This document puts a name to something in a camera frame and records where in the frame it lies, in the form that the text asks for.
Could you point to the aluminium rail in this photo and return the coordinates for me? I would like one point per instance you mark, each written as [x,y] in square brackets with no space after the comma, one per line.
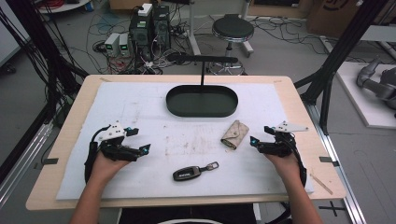
[339,174]
[21,165]

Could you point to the person's dark clothing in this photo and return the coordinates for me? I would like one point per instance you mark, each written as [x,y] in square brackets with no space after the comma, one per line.
[186,214]

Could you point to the black tape strip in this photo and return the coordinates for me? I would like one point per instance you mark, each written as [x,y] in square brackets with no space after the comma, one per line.
[328,160]
[49,161]

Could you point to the black round stool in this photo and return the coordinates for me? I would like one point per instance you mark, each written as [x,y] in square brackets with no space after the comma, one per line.
[233,28]

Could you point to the person's right hand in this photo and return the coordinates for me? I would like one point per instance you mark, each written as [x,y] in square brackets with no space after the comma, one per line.
[288,168]

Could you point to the black metal frame stand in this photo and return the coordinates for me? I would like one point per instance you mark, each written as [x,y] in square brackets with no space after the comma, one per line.
[40,53]
[339,53]

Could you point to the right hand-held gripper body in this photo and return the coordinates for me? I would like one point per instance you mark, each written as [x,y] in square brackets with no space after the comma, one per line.
[278,146]

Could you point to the white foam mat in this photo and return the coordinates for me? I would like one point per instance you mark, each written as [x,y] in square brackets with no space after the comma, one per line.
[186,140]

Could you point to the black computer tower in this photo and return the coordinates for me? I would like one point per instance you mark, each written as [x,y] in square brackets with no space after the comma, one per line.
[140,35]
[162,26]

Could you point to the beige key pouch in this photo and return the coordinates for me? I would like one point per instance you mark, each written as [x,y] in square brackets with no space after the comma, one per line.
[235,134]

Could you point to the grey power supply unit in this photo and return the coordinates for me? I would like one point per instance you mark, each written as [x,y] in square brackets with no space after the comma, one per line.
[124,44]
[112,43]

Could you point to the person's left hand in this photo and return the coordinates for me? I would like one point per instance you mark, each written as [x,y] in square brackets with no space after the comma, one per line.
[104,169]

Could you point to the white platform board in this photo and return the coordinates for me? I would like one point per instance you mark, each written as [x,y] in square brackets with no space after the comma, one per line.
[358,102]

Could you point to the white table leg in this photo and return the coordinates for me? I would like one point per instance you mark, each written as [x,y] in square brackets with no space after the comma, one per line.
[193,31]

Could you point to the thin wooden stick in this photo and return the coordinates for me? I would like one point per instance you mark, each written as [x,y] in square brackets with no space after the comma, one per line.
[321,184]

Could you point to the black car key fob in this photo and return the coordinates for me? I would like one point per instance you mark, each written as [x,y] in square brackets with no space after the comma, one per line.
[186,173]

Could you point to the brown cardboard box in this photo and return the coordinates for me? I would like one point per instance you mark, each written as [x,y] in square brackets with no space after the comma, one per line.
[330,15]

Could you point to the white box on tower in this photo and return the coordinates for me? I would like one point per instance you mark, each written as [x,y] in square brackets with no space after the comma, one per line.
[145,9]

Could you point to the black oval tray with stand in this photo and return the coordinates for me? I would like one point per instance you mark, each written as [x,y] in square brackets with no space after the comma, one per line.
[201,102]

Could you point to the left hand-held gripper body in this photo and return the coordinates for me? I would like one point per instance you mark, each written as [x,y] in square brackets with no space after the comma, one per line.
[113,133]

